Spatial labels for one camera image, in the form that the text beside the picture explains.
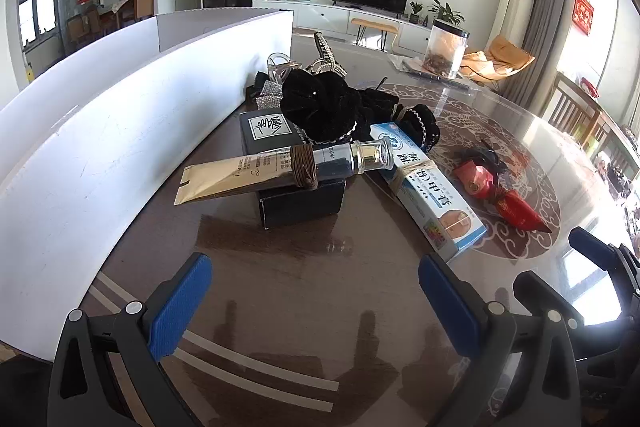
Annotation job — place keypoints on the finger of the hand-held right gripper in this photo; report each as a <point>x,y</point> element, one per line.
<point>532,289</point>
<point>592,247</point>

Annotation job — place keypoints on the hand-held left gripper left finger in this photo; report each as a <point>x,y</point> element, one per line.
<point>180,307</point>

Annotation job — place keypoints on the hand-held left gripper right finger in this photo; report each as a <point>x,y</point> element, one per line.
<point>450,307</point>

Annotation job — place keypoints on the red candy packet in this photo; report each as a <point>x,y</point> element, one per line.
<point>520,209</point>

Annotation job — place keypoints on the blue white medicine box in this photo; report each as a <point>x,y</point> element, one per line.
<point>440,217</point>

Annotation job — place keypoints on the pink candy packet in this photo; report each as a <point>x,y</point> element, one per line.
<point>475,179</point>

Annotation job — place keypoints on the gold cosmetic tube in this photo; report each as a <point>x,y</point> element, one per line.
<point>225,179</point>

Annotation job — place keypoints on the black bow hair clip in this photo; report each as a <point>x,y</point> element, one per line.
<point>492,154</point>

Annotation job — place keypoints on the black box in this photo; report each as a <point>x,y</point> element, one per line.
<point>300,209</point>

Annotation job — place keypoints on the rhinestone bow hair clip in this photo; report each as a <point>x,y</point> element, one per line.
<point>270,91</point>

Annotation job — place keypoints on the pearl hair claw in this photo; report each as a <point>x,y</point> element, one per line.
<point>325,57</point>

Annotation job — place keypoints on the brown patterned glass desktop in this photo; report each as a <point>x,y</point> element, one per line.
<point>300,297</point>

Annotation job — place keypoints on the wooden dining chair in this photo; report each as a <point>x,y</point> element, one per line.
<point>144,3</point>
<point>575,112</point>

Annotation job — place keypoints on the tan rubber band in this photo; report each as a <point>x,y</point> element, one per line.
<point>412,170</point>

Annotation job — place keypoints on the white board barrier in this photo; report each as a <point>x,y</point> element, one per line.
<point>100,157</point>

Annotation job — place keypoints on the orange lounge chair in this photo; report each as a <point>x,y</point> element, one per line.
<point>505,54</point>

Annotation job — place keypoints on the grey curtain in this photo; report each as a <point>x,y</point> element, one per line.
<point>547,17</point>

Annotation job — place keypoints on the glass fish tank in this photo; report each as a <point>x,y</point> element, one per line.
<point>447,52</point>

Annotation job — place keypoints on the clear plastic wrapper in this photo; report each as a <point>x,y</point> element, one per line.
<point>402,63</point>

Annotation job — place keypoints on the clear acrylic hair clip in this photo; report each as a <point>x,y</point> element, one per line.
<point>280,62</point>

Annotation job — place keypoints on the broad-leaf potted plant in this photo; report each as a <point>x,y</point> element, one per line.
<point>446,12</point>

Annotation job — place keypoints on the wooden stool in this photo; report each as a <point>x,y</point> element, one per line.
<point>375,26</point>

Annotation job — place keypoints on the small potted plant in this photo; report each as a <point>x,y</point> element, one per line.
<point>416,12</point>

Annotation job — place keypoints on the white television cabinet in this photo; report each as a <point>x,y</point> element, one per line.
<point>320,14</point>

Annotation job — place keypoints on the glass balcony door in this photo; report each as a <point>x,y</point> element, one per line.
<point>45,9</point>

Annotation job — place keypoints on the red wall decoration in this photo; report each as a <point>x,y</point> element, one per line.
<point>584,13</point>

